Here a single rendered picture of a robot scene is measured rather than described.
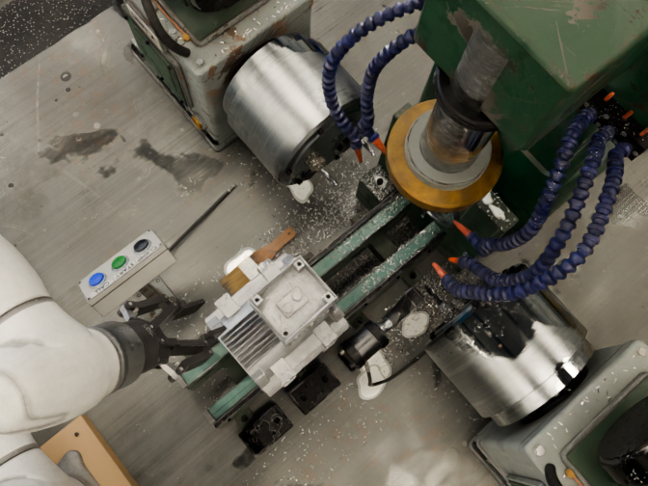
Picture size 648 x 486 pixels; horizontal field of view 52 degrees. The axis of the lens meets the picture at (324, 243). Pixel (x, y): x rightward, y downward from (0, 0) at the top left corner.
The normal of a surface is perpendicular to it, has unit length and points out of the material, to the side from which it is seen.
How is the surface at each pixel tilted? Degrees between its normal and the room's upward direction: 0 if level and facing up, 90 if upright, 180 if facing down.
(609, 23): 0
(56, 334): 57
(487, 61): 90
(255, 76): 24
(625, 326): 0
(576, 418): 0
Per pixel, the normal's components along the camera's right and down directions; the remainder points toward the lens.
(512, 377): -0.37, 0.11
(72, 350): 0.61, -0.72
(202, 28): 0.04, -0.25
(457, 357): -0.62, 0.39
